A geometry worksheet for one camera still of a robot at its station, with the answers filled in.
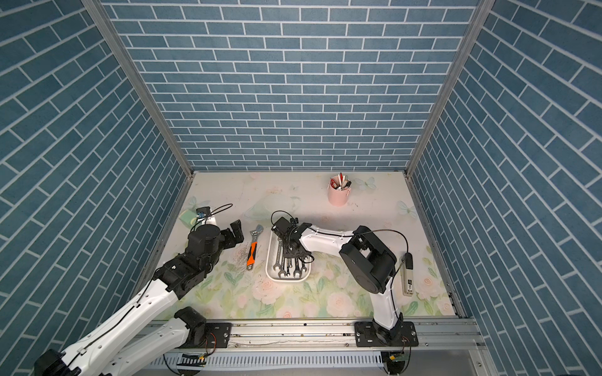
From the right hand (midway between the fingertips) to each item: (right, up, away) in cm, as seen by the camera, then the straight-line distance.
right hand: (293, 252), depth 93 cm
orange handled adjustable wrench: (-17, -2, -2) cm, 17 cm away
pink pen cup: (+19, +25, +6) cm, 32 cm away
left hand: (-18, +13, -15) cm, 27 cm away
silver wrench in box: (+2, -5, -6) cm, 8 cm away
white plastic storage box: (-5, -5, -4) cm, 8 cm away
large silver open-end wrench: (-6, -4, -4) cm, 8 cm away
